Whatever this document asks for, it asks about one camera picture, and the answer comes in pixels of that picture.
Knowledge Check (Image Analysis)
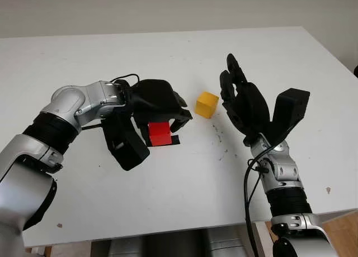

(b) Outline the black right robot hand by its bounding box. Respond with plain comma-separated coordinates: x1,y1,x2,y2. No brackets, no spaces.
219,53,271,146

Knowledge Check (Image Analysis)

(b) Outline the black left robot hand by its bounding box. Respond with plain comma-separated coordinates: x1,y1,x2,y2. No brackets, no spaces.
124,78,193,147

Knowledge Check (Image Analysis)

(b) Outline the red wooden block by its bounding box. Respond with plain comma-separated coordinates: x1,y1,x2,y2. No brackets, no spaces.
148,121,172,147

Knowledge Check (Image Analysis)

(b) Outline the yellow wooden block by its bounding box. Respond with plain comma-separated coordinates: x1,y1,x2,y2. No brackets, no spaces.
195,91,219,120

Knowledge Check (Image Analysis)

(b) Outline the black tape strip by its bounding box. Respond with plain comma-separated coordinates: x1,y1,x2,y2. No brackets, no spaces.
145,133,180,148

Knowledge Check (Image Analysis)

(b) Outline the white table leg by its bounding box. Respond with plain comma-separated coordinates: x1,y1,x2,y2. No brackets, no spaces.
253,222,274,257

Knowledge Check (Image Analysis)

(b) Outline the silver right robot thigh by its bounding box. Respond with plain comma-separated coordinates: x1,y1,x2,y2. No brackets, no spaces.
208,229,244,257

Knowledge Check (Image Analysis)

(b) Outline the dark robot waist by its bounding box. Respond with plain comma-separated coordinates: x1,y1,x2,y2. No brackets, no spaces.
142,231,210,257

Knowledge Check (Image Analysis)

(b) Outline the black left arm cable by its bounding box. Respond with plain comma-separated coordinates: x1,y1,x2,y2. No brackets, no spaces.
81,74,140,130

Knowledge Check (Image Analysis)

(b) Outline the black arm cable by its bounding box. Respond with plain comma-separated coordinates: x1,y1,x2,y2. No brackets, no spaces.
244,145,276,257
81,74,140,130

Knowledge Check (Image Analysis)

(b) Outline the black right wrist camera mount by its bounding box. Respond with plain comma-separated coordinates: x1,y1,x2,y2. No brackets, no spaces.
268,88,310,145

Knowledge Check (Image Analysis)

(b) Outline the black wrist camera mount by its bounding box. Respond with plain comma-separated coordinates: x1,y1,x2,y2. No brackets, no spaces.
100,108,150,172
268,88,310,145

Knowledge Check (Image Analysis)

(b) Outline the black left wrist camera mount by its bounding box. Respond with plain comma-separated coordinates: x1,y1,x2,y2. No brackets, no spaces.
100,108,150,172

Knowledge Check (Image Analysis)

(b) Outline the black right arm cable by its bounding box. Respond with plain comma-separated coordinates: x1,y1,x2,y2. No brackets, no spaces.
244,145,276,257

